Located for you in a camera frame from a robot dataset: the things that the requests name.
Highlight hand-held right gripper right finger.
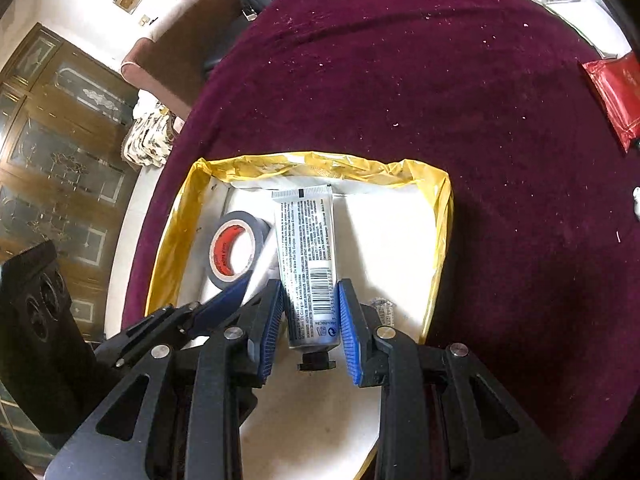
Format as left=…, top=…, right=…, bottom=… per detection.
left=338, top=279, right=571, bottom=480

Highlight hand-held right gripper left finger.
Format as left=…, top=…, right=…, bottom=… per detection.
left=47, top=279, right=284, bottom=480

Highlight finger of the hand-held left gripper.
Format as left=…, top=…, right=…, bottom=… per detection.
left=94, top=275, right=252, bottom=367

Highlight white printed cream tube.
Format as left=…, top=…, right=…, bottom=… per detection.
left=271, top=185, right=347, bottom=372

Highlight yellow-lined white box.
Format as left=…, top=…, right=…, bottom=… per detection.
left=144, top=150, right=454, bottom=480

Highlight grey tape roll red core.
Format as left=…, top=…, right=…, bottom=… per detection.
left=206, top=210, right=274, bottom=292

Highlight floral cloth bag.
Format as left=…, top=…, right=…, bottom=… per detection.
left=121, top=97, right=187, bottom=169

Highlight wooden glass-door cabinet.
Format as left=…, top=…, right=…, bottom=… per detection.
left=0, top=22, right=142, bottom=343

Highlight maroon blanket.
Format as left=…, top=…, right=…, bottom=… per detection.
left=121, top=0, right=640, bottom=480

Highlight maroon armchair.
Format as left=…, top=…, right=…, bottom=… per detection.
left=121, top=0, right=251, bottom=117

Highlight red foil packet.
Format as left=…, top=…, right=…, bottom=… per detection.
left=579, top=52, right=640, bottom=154

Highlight white paper sheets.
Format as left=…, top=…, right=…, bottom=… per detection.
left=512, top=0, right=634, bottom=59

